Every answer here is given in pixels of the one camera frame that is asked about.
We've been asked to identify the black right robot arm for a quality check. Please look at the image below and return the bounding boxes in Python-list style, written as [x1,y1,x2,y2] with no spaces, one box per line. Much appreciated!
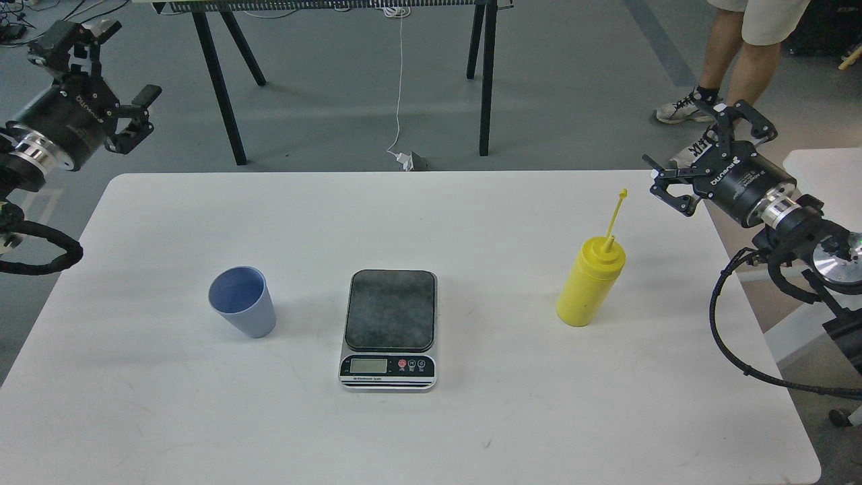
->
[643,100,860,368]

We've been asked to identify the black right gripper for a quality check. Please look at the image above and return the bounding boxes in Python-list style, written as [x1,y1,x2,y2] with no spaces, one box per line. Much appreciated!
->
[642,98,797,226]

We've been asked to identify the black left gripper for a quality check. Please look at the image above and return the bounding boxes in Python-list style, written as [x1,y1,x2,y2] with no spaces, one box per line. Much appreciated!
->
[9,19,162,171]

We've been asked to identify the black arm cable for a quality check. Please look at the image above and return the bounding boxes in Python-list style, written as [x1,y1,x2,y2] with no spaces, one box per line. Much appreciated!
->
[708,248,862,398]
[0,202,84,276]

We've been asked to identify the white grey sneaker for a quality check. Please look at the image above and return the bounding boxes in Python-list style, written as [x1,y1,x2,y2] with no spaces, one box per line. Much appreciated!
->
[655,86,720,124]
[669,128,717,169]

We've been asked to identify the floor cables top left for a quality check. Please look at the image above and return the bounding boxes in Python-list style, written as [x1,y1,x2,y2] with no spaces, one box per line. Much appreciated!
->
[0,0,129,46]

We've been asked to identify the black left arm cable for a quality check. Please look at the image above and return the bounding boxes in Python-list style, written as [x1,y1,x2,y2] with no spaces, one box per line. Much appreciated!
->
[0,202,84,276]

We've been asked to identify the white side table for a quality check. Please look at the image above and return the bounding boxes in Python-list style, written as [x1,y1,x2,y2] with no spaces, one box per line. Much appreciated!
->
[756,148,861,368]

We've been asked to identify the power adapter on floor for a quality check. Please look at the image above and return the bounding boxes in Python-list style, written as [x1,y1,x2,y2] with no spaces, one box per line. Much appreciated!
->
[396,152,429,172]

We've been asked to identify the digital kitchen scale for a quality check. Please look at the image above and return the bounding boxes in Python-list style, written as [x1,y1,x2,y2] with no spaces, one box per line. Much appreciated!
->
[338,268,438,392]

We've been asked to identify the white grey sneaker near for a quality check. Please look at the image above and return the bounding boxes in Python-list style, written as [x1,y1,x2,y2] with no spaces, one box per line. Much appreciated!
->
[669,128,717,169]

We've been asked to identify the white hanging cable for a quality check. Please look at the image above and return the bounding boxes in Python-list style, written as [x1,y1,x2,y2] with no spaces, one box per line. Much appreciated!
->
[387,3,411,166]

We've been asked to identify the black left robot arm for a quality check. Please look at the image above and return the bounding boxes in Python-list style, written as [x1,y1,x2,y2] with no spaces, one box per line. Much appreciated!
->
[1,19,162,276]

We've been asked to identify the black trestle table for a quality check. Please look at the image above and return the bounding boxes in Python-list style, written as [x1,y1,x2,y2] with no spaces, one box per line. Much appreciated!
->
[152,0,516,166]

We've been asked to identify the white grey sneaker far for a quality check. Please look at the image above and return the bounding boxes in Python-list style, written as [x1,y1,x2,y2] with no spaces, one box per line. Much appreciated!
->
[655,86,720,124]

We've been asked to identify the yellow squeeze bottle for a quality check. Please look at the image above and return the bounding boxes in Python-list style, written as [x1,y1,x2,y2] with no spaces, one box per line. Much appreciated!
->
[556,189,628,327]

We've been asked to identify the person legs beige shorts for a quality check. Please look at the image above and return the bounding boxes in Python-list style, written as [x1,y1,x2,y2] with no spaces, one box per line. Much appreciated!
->
[695,1,809,104]

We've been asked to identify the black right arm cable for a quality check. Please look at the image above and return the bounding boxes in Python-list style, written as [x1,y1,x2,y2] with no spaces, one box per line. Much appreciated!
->
[708,248,862,398]

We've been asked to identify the blue plastic cup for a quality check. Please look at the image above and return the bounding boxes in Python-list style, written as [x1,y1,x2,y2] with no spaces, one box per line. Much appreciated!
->
[207,266,276,339]

